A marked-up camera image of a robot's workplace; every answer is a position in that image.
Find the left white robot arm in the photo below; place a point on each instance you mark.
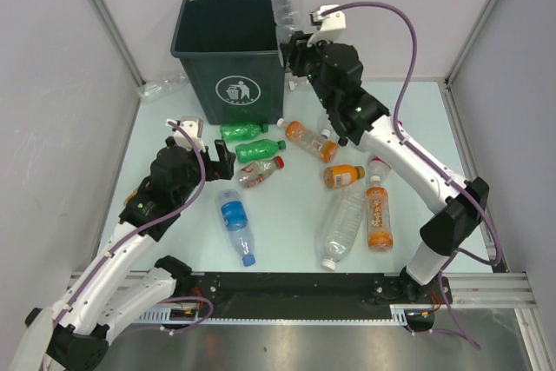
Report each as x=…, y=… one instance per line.
x=77, y=330

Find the red label water bottle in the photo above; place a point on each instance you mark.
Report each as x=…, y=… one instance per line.
x=378, y=170

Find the yellow navy milk tea bottle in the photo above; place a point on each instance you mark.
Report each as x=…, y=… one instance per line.
x=130, y=197

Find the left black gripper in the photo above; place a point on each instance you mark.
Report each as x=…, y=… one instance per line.
x=221, y=168

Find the clear bottle white cap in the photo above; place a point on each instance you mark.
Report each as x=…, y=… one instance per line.
x=325, y=127

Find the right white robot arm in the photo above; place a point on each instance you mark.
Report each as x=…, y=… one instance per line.
x=458, y=205

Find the crushed clear bottle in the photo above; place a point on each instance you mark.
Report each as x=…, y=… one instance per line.
x=155, y=89

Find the blue label water bottle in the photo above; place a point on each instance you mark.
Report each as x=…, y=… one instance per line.
x=236, y=223

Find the green bottle near bin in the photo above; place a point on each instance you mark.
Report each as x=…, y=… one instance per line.
x=242, y=131

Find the green bottle with cap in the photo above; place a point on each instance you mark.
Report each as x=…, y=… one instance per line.
x=258, y=150

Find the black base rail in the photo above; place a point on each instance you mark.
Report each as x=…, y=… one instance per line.
x=308, y=296

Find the dark green plastic bin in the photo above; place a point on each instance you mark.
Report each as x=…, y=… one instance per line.
x=230, y=56

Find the orange jasmine tea bottle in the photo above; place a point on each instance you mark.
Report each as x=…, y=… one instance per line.
x=379, y=231

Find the orange juice bottle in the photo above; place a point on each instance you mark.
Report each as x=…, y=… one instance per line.
x=342, y=175

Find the red cap crushed bottle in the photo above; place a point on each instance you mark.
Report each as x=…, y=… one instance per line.
x=258, y=171

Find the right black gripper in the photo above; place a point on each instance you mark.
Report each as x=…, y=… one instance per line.
x=295, y=51

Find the large clear bottle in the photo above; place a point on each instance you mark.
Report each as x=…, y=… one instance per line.
x=341, y=227

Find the orange tea bottle white cap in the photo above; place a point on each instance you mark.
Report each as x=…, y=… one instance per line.
x=307, y=139

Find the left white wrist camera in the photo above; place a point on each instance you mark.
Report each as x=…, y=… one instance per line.
x=193, y=126

